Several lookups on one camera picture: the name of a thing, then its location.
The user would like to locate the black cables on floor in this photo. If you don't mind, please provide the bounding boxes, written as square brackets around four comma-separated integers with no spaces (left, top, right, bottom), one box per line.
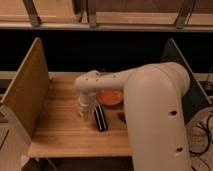
[188,111,213,171]

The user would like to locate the black striped eraser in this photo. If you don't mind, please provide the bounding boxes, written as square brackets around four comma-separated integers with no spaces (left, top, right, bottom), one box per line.
[93,105,108,132]

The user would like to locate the left wooden side panel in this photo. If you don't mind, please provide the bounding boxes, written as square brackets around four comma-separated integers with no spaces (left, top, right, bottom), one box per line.
[0,38,50,141]

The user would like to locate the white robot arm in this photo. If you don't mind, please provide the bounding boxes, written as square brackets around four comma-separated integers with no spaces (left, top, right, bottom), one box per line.
[74,62,191,171]

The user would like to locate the orange bowl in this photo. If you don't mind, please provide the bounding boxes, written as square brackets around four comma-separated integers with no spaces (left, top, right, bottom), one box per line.
[96,90,123,106]

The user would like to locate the right dark side panel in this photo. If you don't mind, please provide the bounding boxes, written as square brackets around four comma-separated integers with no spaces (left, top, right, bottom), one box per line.
[161,39,212,126]

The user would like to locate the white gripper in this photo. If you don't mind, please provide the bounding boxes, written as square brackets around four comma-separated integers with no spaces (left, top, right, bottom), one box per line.
[78,94,95,121]

